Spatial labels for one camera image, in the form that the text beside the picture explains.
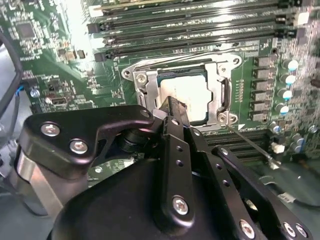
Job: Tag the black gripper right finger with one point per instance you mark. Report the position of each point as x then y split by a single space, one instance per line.
250 190

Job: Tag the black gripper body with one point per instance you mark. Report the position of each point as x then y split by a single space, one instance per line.
112 207

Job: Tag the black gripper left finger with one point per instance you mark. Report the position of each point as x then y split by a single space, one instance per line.
75 125

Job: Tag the metal socket cover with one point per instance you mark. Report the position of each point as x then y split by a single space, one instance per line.
148 85

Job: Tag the silver CPU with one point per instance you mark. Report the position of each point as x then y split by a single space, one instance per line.
195 87

